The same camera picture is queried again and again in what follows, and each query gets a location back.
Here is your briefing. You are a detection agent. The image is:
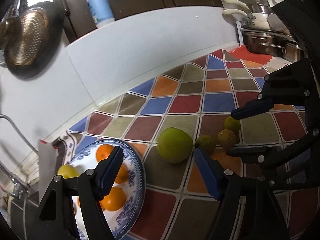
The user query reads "small green citrus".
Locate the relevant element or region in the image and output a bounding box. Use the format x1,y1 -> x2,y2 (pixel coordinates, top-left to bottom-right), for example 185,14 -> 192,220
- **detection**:
195,135 -> 217,155

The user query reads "orange on plate front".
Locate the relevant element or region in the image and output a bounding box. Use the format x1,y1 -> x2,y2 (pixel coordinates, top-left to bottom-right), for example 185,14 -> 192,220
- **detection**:
100,187 -> 127,212

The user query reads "chrome kitchen faucet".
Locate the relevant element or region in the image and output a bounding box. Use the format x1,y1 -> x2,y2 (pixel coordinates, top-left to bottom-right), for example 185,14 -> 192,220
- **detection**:
0,114 -> 40,199

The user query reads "orange on plate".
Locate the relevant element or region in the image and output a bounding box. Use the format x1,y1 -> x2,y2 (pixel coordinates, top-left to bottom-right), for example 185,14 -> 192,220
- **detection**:
95,144 -> 114,162
100,187 -> 127,212
114,164 -> 129,184

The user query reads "orange on plate top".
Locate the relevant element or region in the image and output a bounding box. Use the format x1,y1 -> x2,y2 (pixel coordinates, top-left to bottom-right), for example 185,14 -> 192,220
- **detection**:
95,144 -> 114,162

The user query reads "brownish green citrus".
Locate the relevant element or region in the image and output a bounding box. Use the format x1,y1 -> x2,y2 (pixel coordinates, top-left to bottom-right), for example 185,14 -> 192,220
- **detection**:
217,129 -> 236,150

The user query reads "cream handled pot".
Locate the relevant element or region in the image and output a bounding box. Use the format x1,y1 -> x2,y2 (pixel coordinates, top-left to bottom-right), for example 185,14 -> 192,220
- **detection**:
222,0 -> 272,30

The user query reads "black frying pan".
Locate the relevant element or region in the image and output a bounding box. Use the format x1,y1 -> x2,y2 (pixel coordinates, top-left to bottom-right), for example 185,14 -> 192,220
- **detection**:
1,1 -> 63,79

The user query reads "blue white soap bottle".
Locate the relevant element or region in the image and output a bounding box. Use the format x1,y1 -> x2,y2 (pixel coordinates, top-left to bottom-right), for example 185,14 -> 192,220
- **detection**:
86,0 -> 114,28

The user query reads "green persimmon with calyx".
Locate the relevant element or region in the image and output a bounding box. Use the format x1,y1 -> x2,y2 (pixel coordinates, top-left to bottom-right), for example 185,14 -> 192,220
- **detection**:
223,116 -> 241,134

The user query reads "blue white porcelain plate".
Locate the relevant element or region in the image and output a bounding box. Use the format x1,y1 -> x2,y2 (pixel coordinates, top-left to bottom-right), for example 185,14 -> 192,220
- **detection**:
69,138 -> 146,239

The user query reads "large green apple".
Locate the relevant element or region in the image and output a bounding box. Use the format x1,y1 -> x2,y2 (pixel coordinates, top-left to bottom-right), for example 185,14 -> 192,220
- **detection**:
157,127 -> 194,164

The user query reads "orange on plate left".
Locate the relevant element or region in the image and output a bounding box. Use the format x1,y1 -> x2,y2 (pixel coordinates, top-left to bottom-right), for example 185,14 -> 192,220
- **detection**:
114,164 -> 129,184

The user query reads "colourful diamond pattern mat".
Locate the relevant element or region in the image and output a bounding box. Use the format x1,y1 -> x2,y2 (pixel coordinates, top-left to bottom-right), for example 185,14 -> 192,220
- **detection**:
53,46 -> 305,239

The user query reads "yellow apple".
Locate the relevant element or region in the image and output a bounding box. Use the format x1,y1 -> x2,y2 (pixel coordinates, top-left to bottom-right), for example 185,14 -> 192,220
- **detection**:
57,164 -> 80,179

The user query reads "steel pot stack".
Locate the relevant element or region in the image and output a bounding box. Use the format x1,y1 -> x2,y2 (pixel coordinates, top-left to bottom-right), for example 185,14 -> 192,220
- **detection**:
241,31 -> 305,62

